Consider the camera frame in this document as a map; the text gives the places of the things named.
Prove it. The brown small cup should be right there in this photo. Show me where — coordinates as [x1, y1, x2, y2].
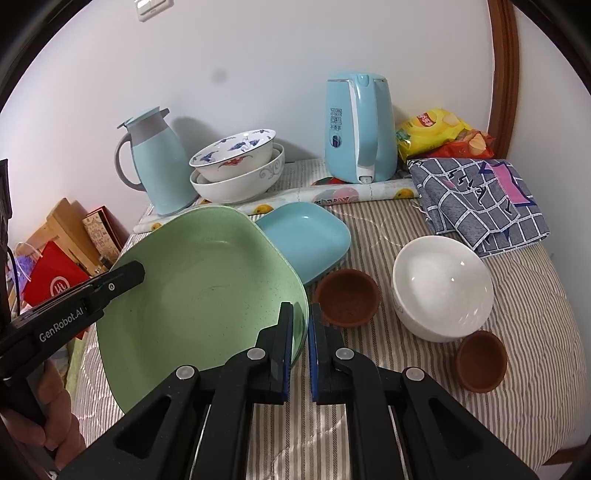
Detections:
[455, 330, 508, 393]
[314, 269, 381, 328]

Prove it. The green square plate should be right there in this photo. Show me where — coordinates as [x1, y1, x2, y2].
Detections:
[96, 206, 308, 412]

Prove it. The white ceramic bowl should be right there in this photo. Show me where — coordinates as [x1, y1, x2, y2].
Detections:
[392, 235, 494, 343]

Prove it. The blue square plate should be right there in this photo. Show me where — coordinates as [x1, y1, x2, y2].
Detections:
[256, 202, 352, 285]

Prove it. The person's left hand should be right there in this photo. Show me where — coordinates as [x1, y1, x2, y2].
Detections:
[1, 360, 85, 471]

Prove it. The patterned gift box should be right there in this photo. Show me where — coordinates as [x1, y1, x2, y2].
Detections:
[82, 206, 128, 267]

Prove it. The red paper bag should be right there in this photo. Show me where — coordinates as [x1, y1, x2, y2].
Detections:
[21, 240, 91, 340]

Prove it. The brown cardboard box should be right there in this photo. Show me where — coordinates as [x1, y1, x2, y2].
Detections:
[15, 198, 106, 277]

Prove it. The light blue thermos jug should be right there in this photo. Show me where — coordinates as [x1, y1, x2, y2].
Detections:
[114, 107, 197, 216]

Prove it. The white large bowl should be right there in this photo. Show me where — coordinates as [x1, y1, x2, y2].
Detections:
[189, 143, 286, 205]

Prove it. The blue patterned porcelain bowl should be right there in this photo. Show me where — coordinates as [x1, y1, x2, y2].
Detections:
[189, 129, 276, 182]

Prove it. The rolled fruit pattern mat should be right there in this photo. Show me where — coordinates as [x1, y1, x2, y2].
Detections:
[133, 177, 419, 235]

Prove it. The grey checked cloth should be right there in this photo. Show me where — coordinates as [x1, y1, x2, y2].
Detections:
[409, 158, 550, 258]

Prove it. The light blue electric kettle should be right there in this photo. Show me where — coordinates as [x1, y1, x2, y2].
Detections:
[325, 72, 398, 184]

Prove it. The red chips bag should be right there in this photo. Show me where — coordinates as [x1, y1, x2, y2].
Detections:
[428, 129, 494, 160]

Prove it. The yellow chips bag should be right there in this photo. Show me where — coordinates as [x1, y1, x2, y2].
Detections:
[396, 108, 472, 161]

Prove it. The white wall switch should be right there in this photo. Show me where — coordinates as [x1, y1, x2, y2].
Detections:
[134, 0, 174, 22]

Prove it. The brown wooden door frame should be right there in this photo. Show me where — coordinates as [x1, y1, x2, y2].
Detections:
[487, 0, 520, 158]

